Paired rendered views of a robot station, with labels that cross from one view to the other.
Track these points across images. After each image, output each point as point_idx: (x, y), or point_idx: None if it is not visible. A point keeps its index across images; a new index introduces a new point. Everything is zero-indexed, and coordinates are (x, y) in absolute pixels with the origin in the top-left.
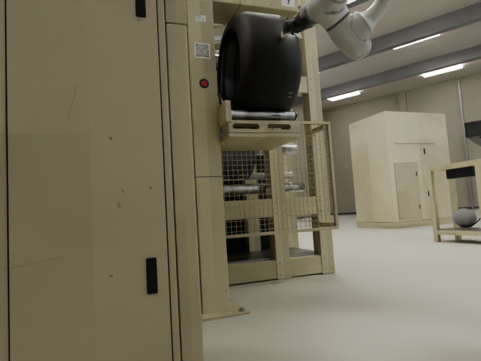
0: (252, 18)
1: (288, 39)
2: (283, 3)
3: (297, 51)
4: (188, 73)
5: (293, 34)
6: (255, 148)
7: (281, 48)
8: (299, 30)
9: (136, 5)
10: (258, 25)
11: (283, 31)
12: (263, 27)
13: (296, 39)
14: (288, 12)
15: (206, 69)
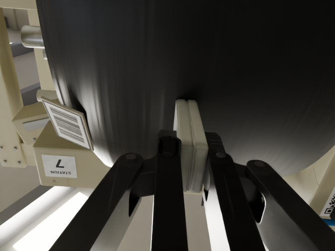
0: (285, 174)
1: (143, 94)
2: (70, 161)
3: (80, 11)
4: None
5: (164, 141)
6: None
7: (213, 35)
8: (125, 195)
9: None
10: (299, 157)
11: (275, 172)
12: (275, 150)
13: (82, 94)
14: (57, 143)
15: None
